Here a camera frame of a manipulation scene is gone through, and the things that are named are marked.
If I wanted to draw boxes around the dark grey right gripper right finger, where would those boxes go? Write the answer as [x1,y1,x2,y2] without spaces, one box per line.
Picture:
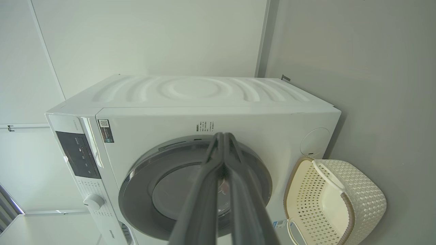
[225,133,280,245]

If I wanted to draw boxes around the white front-load washing machine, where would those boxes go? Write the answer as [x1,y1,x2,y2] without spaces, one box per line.
[45,74,342,245]

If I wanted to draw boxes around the cream perforated laundry basket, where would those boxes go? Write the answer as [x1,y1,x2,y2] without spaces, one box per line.
[283,157,387,245]

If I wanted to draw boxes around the black washer display panel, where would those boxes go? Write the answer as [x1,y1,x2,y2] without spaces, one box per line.
[56,131,102,179]

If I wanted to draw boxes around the white washing machine dial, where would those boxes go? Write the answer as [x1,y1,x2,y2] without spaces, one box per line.
[83,194,105,211]

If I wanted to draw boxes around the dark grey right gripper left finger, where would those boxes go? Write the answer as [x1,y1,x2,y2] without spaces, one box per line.
[169,133,224,245]

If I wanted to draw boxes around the round white filter cover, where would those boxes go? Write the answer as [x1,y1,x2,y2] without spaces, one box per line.
[300,128,331,158]

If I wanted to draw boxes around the black QR code sticker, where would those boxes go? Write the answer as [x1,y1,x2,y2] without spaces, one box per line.
[98,119,114,143]

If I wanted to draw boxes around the round glass washing machine door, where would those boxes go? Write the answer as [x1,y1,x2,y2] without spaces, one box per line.
[118,135,273,241]

